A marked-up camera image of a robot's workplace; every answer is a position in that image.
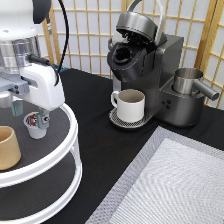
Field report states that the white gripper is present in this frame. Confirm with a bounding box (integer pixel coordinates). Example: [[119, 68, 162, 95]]
[[0, 62, 66, 130]]

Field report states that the white coffee pod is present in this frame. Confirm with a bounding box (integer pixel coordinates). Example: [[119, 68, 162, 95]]
[[23, 112, 46, 139]]

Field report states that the grey pod coffee machine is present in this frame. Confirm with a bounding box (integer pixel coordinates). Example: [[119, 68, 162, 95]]
[[107, 0, 204, 130]]

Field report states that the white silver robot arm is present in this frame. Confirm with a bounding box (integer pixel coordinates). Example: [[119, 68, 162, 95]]
[[0, 0, 65, 130]]

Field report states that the white ceramic coffee mug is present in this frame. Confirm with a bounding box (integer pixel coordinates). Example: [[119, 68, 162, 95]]
[[111, 89, 145, 123]]

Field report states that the tan ceramic cup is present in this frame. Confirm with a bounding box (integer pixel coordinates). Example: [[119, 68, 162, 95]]
[[0, 126, 21, 170]]

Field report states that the white two-tier round shelf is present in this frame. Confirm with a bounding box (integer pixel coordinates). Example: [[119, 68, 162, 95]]
[[0, 104, 82, 224]]

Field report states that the wooden shoji screen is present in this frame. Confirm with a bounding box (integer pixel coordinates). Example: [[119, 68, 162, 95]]
[[36, 0, 224, 110]]

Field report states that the grey woven placemat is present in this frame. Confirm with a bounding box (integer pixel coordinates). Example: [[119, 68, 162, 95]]
[[85, 127, 224, 224]]

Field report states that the steel milk frother jug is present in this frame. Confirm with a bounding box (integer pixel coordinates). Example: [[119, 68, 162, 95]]
[[173, 68, 219, 101]]

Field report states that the black cable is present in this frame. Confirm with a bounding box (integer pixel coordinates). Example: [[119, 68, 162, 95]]
[[26, 0, 70, 87]]

